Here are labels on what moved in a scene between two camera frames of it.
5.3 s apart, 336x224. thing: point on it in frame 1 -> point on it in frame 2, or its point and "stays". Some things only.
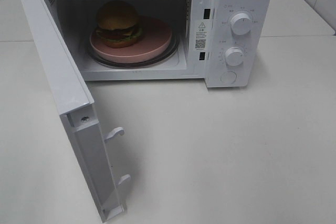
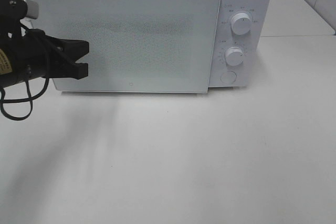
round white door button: (228, 77) stays
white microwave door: (73, 95) -> (143, 38)
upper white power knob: (241, 24) stays
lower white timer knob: (234, 56) stays
